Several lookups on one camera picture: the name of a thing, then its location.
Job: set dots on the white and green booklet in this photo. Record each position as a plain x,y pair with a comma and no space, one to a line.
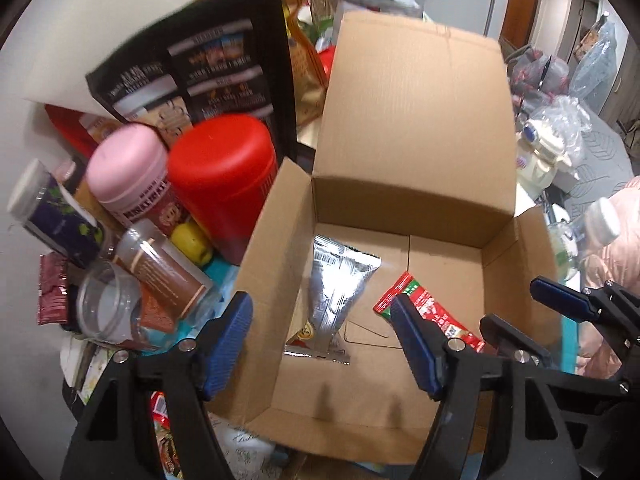
95,375

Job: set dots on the clear bottle white cap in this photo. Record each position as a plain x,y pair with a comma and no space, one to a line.
600,220

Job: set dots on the dark blue jar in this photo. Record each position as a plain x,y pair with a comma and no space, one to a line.
55,220

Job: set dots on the maroon sachet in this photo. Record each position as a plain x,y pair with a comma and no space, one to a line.
54,270
51,307

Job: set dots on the brown wooden door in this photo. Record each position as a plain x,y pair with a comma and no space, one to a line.
520,10

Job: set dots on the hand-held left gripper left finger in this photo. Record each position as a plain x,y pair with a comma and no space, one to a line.
227,345

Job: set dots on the red plastic canister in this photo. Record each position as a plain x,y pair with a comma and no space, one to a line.
220,175

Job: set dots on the red bag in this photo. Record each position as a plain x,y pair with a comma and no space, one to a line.
65,125

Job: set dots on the open clear jar orange label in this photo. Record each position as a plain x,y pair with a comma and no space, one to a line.
107,305

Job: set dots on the red and green snack packet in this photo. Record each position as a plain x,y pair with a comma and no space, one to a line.
442,317

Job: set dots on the cardboard box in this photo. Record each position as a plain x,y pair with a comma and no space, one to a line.
415,110

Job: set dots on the white bottle blue cap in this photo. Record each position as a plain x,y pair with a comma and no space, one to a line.
540,155

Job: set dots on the gold foil bag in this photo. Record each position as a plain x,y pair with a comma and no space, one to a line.
307,75

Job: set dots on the white patterned tissue pack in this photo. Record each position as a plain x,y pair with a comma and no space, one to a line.
245,452

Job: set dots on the yellow plastic container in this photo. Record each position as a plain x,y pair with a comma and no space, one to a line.
190,242

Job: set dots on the crumpled plastic bag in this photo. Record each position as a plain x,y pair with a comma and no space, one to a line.
540,72

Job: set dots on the pink lid jar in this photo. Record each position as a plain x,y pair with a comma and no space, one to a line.
127,170

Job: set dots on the black printed carton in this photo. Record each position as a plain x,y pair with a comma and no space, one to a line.
200,60

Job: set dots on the clear plastic bag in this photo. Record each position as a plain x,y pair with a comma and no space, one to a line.
592,65

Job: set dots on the pink quilted garment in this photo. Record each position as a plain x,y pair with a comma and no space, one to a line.
610,270

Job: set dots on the grey leaf patterned cloth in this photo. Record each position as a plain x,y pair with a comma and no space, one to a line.
605,160

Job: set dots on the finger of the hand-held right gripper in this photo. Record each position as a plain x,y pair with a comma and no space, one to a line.
510,335
560,297

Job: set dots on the silver foil snack packet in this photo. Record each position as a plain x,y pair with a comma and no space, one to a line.
330,290

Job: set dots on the red printed snack packet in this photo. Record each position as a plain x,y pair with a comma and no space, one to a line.
165,430

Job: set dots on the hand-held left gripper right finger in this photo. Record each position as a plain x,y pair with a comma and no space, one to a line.
415,350

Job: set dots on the clear jar brown label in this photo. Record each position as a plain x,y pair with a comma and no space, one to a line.
160,270

